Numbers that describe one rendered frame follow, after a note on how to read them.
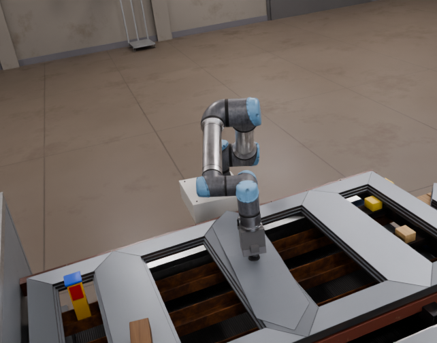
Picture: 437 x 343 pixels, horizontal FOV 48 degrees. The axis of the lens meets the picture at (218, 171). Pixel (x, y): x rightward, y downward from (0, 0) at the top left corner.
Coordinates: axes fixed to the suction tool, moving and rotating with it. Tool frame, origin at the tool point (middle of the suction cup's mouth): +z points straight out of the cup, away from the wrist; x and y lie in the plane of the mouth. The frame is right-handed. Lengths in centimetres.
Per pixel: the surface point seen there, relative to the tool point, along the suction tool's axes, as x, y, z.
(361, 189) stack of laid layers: 37, 56, 1
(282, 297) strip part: -22.2, 4.8, -0.5
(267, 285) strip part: -15.6, 1.4, -0.7
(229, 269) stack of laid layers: -2.8, -9.9, -0.4
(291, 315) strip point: -31.0, 5.3, -0.5
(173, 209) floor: 190, -33, 85
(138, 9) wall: 871, -53, 21
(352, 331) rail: -36.9, 22.5, 4.6
